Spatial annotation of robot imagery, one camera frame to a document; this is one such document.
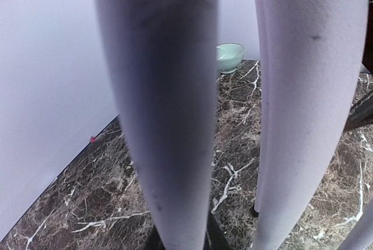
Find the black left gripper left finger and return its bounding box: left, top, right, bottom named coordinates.
left=145, top=226, right=163, bottom=250

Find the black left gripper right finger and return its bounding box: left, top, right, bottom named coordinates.
left=205, top=213, right=230, bottom=250

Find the white folding tripod stand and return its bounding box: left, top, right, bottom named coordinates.
left=95, top=0, right=368, bottom=249

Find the pale green ceramic bowl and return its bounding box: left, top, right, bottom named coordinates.
left=216, top=43, right=245, bottom=74

